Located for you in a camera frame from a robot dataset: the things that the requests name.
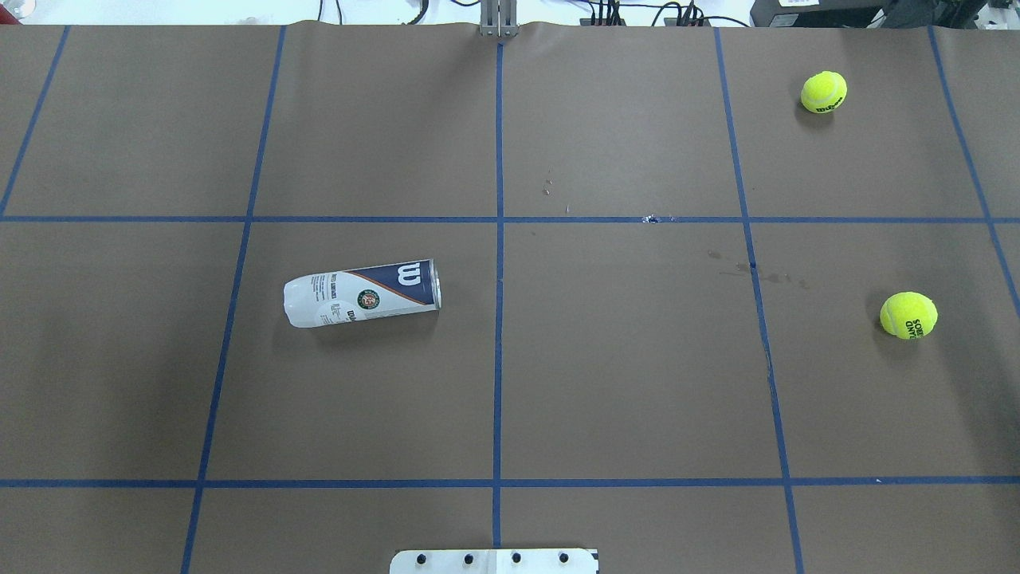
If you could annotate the white blue tennis ball can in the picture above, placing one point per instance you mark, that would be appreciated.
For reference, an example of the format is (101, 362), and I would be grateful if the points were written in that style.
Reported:
(355, 295)

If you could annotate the brown paper table cover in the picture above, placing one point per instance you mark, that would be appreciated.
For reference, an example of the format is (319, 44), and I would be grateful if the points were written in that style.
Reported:
(661, 278)

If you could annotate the white metal mounting plate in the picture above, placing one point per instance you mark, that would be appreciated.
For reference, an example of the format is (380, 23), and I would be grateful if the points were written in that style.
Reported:
(496, 560)

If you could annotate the yellow Roland Garros tennis ball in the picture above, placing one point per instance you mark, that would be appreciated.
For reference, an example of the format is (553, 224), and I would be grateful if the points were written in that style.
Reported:
(908, 315)

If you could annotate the yellow Wilson tennis ball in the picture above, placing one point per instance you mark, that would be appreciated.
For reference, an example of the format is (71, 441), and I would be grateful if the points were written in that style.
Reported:
(824, 92)

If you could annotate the grey aluminium frame post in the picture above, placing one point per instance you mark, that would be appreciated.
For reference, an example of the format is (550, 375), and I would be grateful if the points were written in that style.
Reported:
(498, 18)

